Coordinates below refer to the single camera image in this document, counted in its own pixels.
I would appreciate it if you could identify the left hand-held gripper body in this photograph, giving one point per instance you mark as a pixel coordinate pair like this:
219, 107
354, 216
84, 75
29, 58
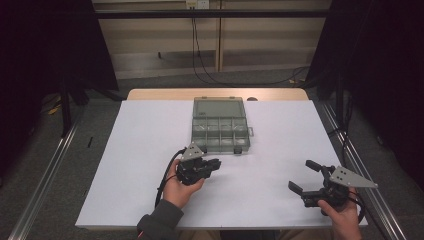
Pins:
191, 170

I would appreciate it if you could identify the person's right hand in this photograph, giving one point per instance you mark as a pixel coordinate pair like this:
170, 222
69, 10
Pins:
345, 220

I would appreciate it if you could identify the white table sheet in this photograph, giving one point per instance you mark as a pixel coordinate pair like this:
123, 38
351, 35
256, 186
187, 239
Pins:
143, 173

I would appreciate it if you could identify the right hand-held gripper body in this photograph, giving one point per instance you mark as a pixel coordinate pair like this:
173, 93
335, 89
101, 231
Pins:
333, 191

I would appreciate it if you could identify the person's left hand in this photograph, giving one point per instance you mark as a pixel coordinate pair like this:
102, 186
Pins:
176, 191

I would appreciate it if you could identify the white wall socket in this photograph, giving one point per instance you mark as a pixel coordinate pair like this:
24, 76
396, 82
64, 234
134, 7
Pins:
197, 3

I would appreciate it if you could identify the black metal stand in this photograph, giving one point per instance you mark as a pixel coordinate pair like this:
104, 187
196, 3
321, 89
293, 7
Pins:
65, 110

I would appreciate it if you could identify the transparent grey organizer box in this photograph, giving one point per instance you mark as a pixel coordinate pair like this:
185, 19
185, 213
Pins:
220, 126

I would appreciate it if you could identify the metal floor rail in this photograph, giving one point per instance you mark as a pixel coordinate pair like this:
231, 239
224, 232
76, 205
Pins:
373, 200
46, 180

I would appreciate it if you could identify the black curtain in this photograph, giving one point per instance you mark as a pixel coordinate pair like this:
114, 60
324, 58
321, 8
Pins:
383, 66
40, 50

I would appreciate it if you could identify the black horizontal bar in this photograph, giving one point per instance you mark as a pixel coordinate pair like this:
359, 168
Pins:
210, 13

